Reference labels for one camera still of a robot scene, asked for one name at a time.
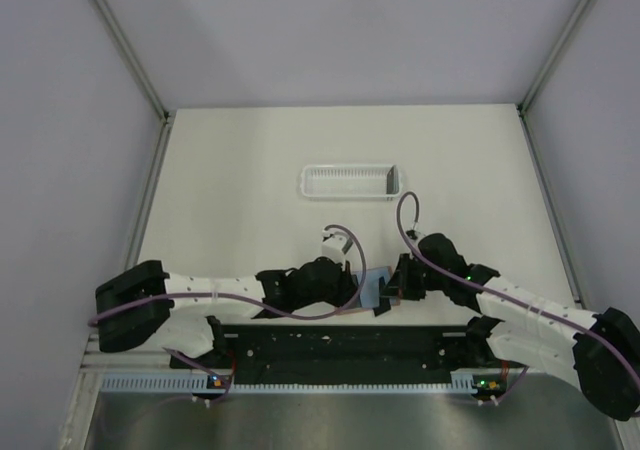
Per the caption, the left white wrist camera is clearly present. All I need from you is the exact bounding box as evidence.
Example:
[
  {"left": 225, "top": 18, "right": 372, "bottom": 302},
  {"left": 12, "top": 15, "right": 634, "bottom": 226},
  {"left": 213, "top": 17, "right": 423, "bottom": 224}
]
[{"left": 321, "top": 228, "right": 353, "bottom": 264}]

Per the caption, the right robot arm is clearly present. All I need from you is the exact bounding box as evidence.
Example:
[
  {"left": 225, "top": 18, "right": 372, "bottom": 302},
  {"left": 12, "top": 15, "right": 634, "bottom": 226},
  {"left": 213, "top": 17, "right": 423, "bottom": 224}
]
[{"left": 380, "top": 231, "right": 639, "bottom": 421}]

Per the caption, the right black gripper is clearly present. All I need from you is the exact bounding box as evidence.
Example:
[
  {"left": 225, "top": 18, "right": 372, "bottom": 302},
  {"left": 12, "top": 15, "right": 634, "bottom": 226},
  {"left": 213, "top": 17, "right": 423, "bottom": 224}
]
[{"left": 380, "top": 253, "right": 448, "bottom": 301}]

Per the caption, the left aluminium frame post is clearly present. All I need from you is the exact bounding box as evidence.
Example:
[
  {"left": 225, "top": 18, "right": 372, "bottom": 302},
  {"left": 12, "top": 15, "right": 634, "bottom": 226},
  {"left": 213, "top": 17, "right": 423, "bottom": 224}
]
[{"left": 88, "top": 0, "right": 170, "bottom": 123}]

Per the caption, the white plastic basket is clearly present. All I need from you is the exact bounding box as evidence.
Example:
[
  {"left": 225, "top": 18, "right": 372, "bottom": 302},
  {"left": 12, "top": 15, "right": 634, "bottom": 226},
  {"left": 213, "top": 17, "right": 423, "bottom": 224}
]
[{"left": 299, "top": 163, "right": 405, "bottom": 201}]

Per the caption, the aluminium frame post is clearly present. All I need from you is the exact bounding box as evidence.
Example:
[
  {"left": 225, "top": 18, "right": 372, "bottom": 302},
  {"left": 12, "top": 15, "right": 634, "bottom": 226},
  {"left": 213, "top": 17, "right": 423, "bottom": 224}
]
[
  {"left": 88, "top": 0, "right": 170, "bottom": 123},
  {"left": 517, "top": 0, "right": 598, "bottom": 119}
]

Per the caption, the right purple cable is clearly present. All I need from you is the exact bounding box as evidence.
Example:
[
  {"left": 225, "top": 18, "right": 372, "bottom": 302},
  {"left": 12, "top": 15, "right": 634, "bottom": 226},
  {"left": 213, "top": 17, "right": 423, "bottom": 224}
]
[{"left": 395, "top": 191, "right": 640, "bottom": 416}]

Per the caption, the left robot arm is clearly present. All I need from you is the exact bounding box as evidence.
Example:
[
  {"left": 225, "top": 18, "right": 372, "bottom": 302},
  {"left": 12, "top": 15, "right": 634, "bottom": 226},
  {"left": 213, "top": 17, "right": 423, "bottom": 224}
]
[{"left": 90, "top": 257, "right": 361, "bottom": 367}]

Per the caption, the purple cable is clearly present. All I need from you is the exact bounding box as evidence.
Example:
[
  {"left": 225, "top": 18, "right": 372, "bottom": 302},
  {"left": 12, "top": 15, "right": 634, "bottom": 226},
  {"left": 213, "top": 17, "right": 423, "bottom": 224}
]
[
  {"left": 88, "top": 224, "right": 367, "bottom": 405},
  {"left": 395, "top": 191, "right": 640, "bottom": 416}
]

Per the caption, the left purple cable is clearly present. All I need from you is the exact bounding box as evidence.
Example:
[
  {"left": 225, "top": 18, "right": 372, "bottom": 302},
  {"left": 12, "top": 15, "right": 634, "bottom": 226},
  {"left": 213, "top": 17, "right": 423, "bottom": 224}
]
[{"left": 88, "top": 224, "right": 367, "bottom": 405}]

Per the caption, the grey slotted cable duct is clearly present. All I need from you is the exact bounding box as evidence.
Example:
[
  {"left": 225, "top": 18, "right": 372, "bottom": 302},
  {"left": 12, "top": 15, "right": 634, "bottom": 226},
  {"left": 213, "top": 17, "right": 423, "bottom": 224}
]
[{"left": 101, "top": 368, "right": 506, "bottom": 395}]

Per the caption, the brown leather card holder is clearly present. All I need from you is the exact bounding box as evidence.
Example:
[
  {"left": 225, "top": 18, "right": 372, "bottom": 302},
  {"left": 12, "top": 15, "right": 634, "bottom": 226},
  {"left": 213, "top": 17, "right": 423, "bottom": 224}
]
[{"left": 345, "top": 267, "right": 401, "bottom": 317}]

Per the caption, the black credit card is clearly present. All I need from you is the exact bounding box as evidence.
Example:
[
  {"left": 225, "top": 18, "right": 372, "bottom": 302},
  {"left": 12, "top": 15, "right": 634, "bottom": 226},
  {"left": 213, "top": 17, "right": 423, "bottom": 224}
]
[{"left": 372, "top": 277, "right": 396, "bottom": 317}]

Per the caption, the right aluminium frame post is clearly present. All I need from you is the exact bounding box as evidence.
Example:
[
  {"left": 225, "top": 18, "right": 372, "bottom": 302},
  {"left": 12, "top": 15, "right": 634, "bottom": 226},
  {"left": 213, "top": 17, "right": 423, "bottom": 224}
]
[{"left": 517, "top": 0, "right": 598, "bottom": 119}]

